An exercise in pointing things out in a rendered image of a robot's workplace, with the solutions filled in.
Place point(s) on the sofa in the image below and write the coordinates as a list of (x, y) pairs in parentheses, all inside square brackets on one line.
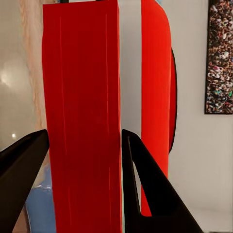
[(39, 203)]

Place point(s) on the picture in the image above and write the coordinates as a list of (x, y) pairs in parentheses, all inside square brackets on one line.
[(219, 59)]

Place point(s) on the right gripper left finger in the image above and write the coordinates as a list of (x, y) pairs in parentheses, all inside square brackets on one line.
[(19, 166)]

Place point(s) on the coffee table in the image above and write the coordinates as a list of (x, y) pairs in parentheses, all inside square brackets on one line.
[(17, 107)]

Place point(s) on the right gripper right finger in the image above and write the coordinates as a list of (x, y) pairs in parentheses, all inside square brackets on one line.
[(169, 213)]

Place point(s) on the radio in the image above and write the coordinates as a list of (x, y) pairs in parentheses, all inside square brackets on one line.
[(107, 65)]

